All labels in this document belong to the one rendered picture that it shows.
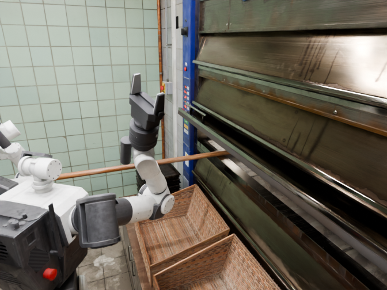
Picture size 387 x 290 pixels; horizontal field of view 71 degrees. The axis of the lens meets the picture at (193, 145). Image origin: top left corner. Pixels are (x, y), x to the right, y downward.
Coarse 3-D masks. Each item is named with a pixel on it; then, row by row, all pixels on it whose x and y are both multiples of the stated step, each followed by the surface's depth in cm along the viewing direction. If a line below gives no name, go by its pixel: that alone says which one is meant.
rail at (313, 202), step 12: (180, 108) 177; (216, 132) 132; (228, 144) 120; (252, 156) 106; (264, 168) 97; (276, 180) 91; (300, 192) 82; (312, 204) 77; (336, 216) 70; (348, 228) 67; (360, 240) 64; (372, 240) 62; (384, 252) 59
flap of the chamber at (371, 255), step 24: (192, 120) 158; (216, 120) 169; (240, 144) 126; (288, 168) 106; (288, 192) 86; (312, 192) 88; (336, 192) 91; (312, 216) 77; (360, 216) 77; (384, 240) 67; (384, 264) 59
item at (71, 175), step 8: (208, 152) 166; (216, 152) 167; (224, 152) 169; (160, 160) 156; (168, 160) 157; (176, 160) 159; (184, 160) 161; (104, 168) 146; (112, 168) 147; (120, 168) 148; (128, 168) 150; (64, 176) 139; (72, 176) 140; (80, 176) 142
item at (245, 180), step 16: (208, 144) 187; (224, 160) 163; (240, 176) 145; (256, 192) 130; (272, 208) 120; (288, 208) 117; (288, 224) 111; (304, 224) 107; (304, 240) 103; (320, 240) 99; (320, 256) 97; (336, 256) 92; (352, 272) 86; (368, 272) 86; (368, 288) 80; (384, 288) 80
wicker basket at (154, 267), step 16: (176, 192) 198; (192, 192) 204; (176, 208) 204; (192, 208) 201; (208, 208) 179; (144, 224) 198; (160, 224) 199; (176, 224) 199; (192, 224) 197; (208, 224) 176; (224, 224) 160; (144, 240) 184; (160, 240) 184; (176, 240) 184; (192, 240) 184; (208, 240) 152; (144, 256) 164; (160, 256) 170; (176, 256) 148
